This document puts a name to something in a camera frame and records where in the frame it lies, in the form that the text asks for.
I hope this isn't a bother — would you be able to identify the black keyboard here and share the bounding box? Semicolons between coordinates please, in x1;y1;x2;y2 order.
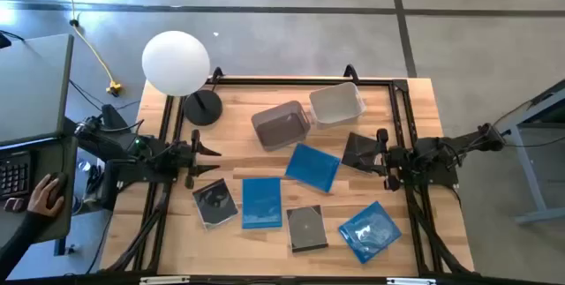
0;150;33;201

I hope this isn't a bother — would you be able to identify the person's hand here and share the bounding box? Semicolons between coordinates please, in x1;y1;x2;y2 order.
26;173;66;219

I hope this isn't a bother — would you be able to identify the blue jewel case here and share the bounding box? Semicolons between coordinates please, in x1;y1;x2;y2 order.
284;142;342;194
241;176;283;230
337;200;403;265

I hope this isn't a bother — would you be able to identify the white globe table lamp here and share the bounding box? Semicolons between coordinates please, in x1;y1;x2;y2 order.
140;30;224;127

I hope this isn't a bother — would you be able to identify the black clear jewel case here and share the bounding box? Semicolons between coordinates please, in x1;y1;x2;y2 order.
341;131;381;175
192;177;240;231
285;204;329;254

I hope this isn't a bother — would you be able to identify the yellow extension cable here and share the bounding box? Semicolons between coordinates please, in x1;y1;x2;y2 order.
55;0;124;97

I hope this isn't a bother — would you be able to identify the silver metal edge bracket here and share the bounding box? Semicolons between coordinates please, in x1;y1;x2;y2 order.
139;276;192;285
387;277;437;285

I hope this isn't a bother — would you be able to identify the black floor cable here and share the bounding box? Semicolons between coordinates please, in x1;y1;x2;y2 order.
68;79;142;114

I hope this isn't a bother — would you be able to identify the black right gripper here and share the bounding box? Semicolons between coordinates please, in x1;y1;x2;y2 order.
358;127;414;192

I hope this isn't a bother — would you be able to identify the white plastic bin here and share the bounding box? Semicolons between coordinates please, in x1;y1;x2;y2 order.
308;81;367;130

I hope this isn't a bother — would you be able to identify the grey desk top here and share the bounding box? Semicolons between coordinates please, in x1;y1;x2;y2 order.
0;33;75;147

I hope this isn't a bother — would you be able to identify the person's forearm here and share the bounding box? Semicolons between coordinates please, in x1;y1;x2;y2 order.
0;209;47;280

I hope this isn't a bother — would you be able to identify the grey side table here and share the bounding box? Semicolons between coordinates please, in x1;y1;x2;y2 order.
496;79;565;226

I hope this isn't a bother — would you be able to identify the dark keyboard tray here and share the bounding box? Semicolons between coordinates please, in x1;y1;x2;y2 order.
0;137;79;251

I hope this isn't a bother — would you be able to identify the black metal table frame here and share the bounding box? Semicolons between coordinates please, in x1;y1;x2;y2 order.
100;64;477;277

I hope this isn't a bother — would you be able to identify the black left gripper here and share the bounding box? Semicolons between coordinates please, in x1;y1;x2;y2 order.
165;128;222;191

